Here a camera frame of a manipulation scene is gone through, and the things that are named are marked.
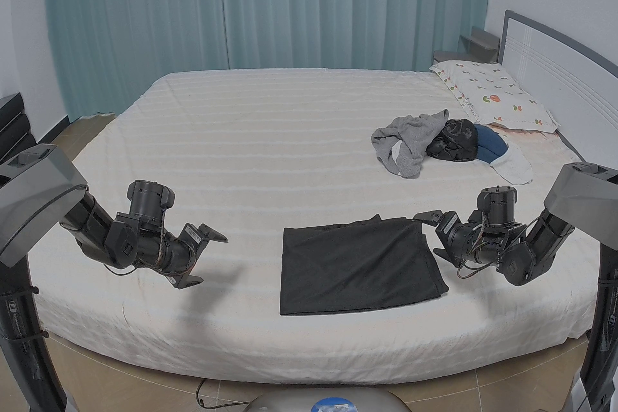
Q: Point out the white printed pillow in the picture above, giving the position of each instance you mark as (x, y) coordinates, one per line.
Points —
(497, 96)

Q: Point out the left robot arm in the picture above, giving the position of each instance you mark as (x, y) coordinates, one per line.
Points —
(38, 188)

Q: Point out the black shiny garment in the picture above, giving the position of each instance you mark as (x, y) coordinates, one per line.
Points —
(456, 139)

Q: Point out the grey bedside table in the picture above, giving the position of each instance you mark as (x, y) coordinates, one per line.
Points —
(478, 40)

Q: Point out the bed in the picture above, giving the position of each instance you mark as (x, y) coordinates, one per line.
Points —
(289, 149)

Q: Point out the dark blue and white garment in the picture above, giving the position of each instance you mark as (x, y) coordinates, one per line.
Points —
(492, 147)

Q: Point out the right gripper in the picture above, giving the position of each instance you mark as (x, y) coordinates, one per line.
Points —
(458, 238)

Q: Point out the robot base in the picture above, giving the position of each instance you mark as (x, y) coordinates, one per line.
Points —
(289, 403)

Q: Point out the grey garment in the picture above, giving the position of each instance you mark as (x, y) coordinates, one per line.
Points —
(410, 135)

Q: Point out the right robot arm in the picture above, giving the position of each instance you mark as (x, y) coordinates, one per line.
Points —
(579, 197)

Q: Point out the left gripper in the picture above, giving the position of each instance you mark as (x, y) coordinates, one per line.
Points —
(186, 250)

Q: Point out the black T-shirt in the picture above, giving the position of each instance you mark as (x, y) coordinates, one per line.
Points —
(357, 270)

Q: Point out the black chest of drawers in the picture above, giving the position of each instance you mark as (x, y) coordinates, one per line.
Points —
(14, 125)

